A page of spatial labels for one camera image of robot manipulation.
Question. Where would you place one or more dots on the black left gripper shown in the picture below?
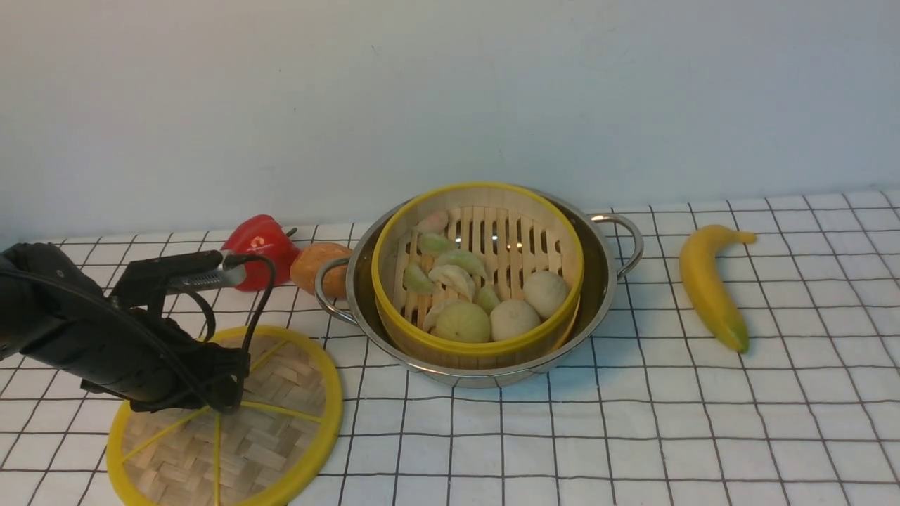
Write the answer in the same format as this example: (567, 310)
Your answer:
(162, 367)

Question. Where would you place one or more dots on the yellow woven bamboo steamer lid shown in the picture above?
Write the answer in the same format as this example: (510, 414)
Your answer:
(265, 453)

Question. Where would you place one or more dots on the yellow bamboo steamer basket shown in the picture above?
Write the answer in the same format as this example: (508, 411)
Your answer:
(515, 231)

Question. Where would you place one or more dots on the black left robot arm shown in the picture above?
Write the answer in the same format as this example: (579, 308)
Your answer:
(55, 314)

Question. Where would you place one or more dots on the stainless steel pot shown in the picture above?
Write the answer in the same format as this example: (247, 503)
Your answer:
(612, 246)

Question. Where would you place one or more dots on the red bell pepper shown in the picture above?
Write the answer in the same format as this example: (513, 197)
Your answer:
(262, 235)

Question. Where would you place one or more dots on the brown potato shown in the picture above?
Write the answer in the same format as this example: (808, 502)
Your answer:
(305, 268)

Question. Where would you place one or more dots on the green dumpling left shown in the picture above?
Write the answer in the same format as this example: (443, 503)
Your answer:
(416, 280)

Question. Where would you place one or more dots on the white dumpling lower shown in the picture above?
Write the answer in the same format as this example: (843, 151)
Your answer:
(435, 312)

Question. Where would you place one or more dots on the white dumpling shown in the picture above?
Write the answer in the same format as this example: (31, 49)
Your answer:
(435, 312)
(456, 279)

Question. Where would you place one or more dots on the green dumpling top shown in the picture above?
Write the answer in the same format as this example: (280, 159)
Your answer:
(434, 244)

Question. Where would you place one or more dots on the green bun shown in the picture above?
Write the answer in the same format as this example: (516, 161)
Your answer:
(465, 322)

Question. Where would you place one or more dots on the white dumpling middle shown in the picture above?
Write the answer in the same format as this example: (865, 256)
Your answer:
(456, 279)

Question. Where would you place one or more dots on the pink dumpling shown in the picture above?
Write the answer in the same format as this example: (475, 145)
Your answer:
(435, 223)

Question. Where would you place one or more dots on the green dumpling middle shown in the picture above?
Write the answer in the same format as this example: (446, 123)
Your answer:
(463, 259)

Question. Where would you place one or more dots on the small green dumpling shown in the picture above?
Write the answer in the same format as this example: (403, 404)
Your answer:
(487, 298)

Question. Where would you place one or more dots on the white bun bottom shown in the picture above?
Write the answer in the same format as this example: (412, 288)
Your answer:
(512, 318)

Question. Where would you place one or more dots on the white bun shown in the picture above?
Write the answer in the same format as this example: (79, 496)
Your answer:
(545, 292)
(512, 318)

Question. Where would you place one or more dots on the white bun top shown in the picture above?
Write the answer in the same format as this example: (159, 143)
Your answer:
(545, 292)

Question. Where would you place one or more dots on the yellow banana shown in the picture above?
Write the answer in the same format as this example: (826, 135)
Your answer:
(705, 288)

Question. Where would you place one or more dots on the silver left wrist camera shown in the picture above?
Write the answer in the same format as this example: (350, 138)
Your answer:
(148, 282)

